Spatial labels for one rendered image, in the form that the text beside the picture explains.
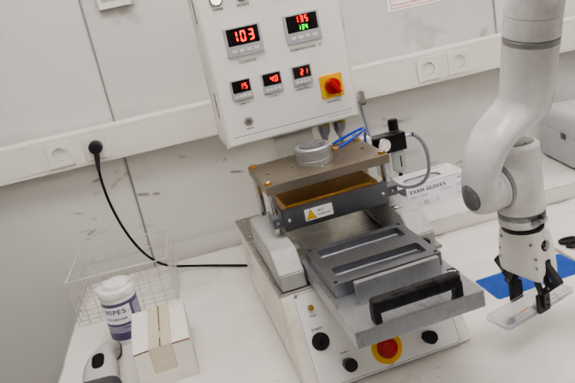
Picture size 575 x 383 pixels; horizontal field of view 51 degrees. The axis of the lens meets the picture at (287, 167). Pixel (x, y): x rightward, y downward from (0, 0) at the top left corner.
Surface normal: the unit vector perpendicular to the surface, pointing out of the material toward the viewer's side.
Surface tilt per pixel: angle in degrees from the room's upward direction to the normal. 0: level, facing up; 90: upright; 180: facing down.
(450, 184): 90
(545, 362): 0
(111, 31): 90
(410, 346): 65
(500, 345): 0
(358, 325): 0
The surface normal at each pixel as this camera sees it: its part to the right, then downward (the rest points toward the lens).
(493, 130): -0.69, -0.41
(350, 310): -0.19, -0.94
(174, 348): 0.26, 0.19
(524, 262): -0.82, 0.35
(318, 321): 0.15, -0.19
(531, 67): -0.22, 0.50
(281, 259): 0.02, -0.57
